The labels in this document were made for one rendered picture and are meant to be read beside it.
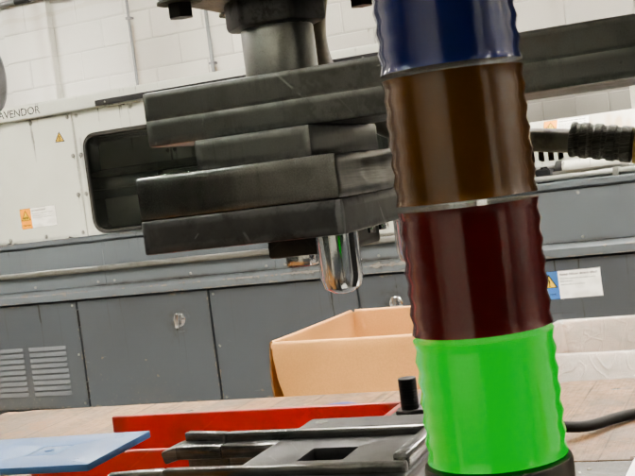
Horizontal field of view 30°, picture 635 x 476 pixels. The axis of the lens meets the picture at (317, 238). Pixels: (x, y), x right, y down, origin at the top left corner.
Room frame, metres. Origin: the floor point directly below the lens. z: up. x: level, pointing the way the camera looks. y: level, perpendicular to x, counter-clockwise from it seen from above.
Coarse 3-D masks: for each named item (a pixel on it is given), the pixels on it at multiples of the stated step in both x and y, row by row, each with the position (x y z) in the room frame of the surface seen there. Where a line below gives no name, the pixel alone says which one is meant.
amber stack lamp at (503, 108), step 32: (512, 64) 0.30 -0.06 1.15; (416, 96) 0.30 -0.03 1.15; (448, 96) 0.30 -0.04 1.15; (480, 96) 0.30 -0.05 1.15; (512, 96) 0.30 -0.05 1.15; (416, 128) 0.30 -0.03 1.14; (448, 128) 0.30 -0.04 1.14; (480, 128) 0.30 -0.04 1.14; (512, 128) 0.30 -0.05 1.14; (416, 160) 0.30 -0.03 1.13; (448, 160) 0.30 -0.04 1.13; (480, 160) 0.30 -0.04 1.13; (512, 160) 0.30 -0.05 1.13; (416, 192) 0.31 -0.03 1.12; (448, 192) 0.30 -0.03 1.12; (480, 192) 0.30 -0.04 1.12; (512, 192) 0.30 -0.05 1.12
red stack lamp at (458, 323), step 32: (416, 224) 0.31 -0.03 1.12; (448, 224) 0.30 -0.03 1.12; (480, 224) 0.30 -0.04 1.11; (512, 224) 0.30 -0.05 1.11; (416, 256) 0.31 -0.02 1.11; (448, 256) 0.30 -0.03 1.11; (480, 256) 0.30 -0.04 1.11; (512, 256) 0.30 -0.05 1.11; (544, 256) 0.31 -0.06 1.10; (416, 288) 0.31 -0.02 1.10; (448, 288) 0.30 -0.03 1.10; (480, 288) 0.30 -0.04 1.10; (512, 288) 0.30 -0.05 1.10; (544, 288) 0.31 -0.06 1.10; (416, 320) 0.31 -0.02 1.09; (448, 320) 0.30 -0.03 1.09; (480, 320) 0.30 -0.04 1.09; (512, 320) 0.30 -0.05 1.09; (544, 320) 0.31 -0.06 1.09
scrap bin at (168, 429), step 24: (264, 408) 0.90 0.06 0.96; (288, 408) 0.89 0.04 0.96; (312, 408) 0.88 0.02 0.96; (336, 408) 0.88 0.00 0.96; (360, 408) 0.87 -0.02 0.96; (384, 408) 0.86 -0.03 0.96; (120, 432) 0.95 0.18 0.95; (168, 432) 0.93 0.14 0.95; (120, 456) 0.81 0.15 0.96; (144, 456) 0.81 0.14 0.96
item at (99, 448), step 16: (128, 432) 0.71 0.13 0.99; (144, 432) 0.70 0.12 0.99; (0, 448) 0.72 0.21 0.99; (16, 448) 0.71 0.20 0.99; (32, 448) 0.70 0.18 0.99; (80, 448) 0.68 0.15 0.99; (96, 448) 0.67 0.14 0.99; (112, 448) 0.67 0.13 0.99; (128, 448) 0.68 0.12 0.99; (0, 464) 0.67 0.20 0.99; (16, 464) 0.66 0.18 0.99; (32, 464) 0.66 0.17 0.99; (48, 464) 0.65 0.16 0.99; (64, 464) 0.64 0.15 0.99; (80, 464) 0.64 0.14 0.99; (96, 464) 0.65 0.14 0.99
